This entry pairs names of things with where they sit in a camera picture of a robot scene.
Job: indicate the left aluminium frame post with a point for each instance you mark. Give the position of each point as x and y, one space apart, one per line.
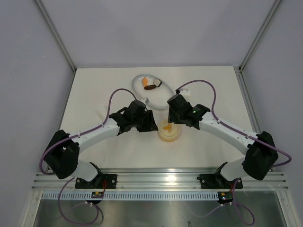
52 28

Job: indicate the orange food piece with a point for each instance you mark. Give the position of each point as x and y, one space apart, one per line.
145 82

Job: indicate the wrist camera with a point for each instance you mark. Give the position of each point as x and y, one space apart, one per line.
180 101
136 109

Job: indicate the dark brown food piece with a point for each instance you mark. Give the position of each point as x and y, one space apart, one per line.
149 87

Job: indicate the aluminium frame post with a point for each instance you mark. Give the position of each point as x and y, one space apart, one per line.
260 33
52 28

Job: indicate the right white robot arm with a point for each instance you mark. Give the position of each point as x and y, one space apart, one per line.
258 149

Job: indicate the white oval plate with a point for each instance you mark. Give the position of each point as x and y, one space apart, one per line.
157 97

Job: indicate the white black sushi piece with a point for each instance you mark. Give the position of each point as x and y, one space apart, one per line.
157 83

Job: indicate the round cream lunch box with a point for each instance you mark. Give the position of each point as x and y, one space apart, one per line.
169 136

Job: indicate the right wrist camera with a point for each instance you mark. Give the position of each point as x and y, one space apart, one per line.
180 101

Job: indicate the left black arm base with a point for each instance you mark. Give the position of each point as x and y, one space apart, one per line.
101 181

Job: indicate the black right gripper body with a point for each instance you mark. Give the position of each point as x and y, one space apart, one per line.
175 117

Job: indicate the white slotted cable duct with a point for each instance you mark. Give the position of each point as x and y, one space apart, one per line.
132 196

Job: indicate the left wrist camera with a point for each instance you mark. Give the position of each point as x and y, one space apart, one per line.
136 109

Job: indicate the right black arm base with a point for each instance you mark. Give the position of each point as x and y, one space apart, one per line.
215 181

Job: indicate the right aluminium frame post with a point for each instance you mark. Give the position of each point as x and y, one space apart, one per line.
260 33

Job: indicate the aluminium front rail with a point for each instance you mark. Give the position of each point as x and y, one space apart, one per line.
185 179

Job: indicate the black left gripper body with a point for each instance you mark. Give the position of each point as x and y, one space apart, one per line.
136 121

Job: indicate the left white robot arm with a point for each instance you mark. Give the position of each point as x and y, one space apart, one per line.
62 153

